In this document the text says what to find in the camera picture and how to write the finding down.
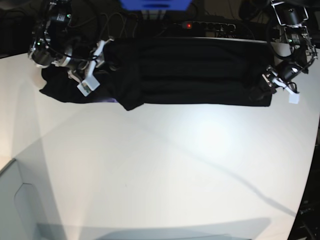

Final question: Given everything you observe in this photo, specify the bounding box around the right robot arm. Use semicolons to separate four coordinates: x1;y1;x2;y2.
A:
28;0;114;83

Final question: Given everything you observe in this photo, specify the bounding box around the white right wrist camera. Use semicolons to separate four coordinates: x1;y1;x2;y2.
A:
77;76;100;97

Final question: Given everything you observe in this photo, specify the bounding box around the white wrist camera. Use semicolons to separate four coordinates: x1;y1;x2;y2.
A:
288;93;300;105
77;76;100;97

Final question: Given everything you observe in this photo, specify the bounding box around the black T-shirt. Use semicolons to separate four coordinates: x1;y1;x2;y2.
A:
40;37;274;111

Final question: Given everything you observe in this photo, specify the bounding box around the blue plastic bin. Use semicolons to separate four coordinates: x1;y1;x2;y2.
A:
120;0;192;11

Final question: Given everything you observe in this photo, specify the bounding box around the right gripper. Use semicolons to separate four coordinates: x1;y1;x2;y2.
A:
67;38;115;83

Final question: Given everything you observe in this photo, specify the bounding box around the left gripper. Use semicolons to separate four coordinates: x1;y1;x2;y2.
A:
262;65;297;94

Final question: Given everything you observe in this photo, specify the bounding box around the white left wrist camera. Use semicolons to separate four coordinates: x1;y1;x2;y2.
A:
288;93;300;105

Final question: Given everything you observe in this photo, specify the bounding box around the black power strip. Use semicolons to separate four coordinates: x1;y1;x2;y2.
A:
181;21;236;33

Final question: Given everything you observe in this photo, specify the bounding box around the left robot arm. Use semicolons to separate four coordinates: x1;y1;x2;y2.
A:
262;0;318;97

